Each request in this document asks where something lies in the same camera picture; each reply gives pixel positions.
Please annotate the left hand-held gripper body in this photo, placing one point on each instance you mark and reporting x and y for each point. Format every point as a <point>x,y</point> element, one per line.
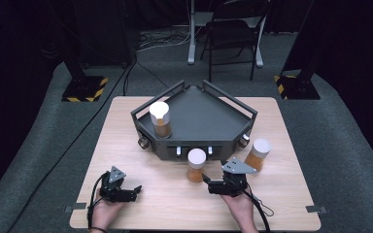
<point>111,191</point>

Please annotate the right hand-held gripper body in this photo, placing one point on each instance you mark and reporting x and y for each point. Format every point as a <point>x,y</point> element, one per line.
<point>236,184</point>

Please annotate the dark orange spice jar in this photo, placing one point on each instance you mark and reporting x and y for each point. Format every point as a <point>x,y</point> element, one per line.
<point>196,168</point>

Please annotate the light orange spice jar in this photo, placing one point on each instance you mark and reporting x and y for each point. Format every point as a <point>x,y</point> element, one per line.
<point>259,152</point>

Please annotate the dark grey corner rack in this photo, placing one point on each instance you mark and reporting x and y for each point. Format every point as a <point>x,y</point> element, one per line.
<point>204,119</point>

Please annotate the person's left hand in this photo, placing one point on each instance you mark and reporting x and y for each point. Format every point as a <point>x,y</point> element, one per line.
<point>103,213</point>

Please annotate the person's right hand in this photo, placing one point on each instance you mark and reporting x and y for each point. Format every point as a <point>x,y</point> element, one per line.
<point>243,210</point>

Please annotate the black wristband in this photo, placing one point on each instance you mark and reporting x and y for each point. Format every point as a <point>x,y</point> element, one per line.
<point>98,229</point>

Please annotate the black stand striped base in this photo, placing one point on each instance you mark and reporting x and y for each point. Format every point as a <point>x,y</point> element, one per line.
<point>84,89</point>
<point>299,87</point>

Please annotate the black folding chair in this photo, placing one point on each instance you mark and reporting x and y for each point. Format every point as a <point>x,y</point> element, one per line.
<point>230,35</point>

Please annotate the black equipment case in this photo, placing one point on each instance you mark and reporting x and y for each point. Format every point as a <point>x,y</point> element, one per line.
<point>107,35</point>

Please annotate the grey table edge bracket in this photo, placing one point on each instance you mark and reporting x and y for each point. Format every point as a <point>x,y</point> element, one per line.
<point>316,209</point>
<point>74,207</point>

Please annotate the white desk frame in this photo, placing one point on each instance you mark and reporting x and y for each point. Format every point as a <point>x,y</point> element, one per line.
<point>191,48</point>

